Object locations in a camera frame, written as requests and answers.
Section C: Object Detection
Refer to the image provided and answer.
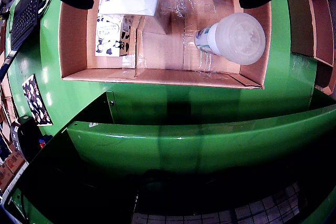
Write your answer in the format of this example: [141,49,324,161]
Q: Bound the blue white small packages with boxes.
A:
[38,134,54,149]

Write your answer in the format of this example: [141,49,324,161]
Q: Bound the red printed cardboard boxes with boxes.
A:
[0,150,27,192]

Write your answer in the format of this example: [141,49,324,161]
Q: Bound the silver metal tube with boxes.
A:
[38,0,53,17]

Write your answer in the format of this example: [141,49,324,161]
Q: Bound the open cardboard box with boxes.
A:
[287,0,336,69]

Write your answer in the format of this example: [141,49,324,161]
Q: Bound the cow print hand cream box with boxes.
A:
[94,14,132,57]

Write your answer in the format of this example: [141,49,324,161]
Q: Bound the white bottle frosted cap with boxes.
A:
[194,12,267,66]

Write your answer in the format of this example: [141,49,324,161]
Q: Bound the shallow cardboard tray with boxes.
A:
[59,0,272,90]

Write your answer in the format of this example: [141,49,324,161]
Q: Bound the flattened patterned carton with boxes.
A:
[22,73,54,126]

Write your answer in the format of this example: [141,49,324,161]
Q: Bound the black laptop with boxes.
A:
[0,0,44,83]

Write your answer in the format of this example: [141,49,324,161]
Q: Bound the black round device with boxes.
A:
[10,115,44,163]

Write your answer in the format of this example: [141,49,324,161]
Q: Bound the green metal shelf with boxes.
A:
[5,87,336,224]

